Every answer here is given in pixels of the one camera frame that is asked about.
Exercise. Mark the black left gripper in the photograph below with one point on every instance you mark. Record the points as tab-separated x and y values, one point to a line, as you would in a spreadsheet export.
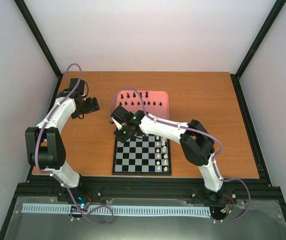
91	108

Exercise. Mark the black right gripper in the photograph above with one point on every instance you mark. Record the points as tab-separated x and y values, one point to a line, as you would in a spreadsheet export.
120	138

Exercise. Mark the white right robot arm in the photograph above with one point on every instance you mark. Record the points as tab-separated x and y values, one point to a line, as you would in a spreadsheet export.
197	144

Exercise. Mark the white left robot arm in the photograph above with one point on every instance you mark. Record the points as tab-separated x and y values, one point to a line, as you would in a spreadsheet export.
44	144

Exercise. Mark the white chess pieces row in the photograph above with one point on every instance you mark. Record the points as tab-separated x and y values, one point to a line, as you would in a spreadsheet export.
161	155

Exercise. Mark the pink plastic tray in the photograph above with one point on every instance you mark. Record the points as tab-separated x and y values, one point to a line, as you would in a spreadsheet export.
154	96

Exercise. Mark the black and white chessboard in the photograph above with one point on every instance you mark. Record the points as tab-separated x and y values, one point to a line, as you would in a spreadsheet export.
136	157

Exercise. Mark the light blue slotted cable duct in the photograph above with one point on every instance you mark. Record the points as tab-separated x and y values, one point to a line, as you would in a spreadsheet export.
119	210

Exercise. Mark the black aluminium frame rail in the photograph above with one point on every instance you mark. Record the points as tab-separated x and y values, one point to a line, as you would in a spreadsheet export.
102	189

